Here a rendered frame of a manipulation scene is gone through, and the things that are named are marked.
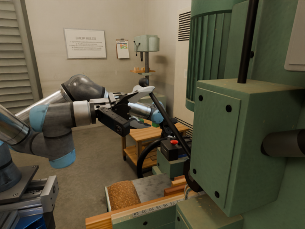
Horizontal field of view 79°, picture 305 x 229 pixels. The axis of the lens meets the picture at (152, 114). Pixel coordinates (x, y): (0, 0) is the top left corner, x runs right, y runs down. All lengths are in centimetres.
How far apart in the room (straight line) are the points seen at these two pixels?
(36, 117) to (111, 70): 300
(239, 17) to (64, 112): 46
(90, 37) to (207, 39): 306
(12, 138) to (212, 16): 60
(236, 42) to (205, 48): 8
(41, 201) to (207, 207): 75
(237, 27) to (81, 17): 317
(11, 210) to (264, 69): 99
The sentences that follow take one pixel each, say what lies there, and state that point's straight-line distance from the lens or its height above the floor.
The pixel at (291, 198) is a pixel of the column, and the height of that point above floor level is 117.
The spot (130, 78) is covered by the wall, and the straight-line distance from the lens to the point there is 364.
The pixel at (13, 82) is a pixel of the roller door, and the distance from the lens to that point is 339.
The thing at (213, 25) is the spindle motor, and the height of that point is 139.
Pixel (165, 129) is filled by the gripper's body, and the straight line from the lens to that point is 106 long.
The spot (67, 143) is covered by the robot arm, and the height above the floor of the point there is 109.
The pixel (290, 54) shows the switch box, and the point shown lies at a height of 133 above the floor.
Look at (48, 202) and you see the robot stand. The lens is 97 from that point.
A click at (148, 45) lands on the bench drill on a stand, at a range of 270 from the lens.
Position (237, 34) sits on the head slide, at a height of 137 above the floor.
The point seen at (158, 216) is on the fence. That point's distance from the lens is 54.
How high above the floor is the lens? 133
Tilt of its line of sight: 18 degrees down
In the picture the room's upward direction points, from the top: straight up
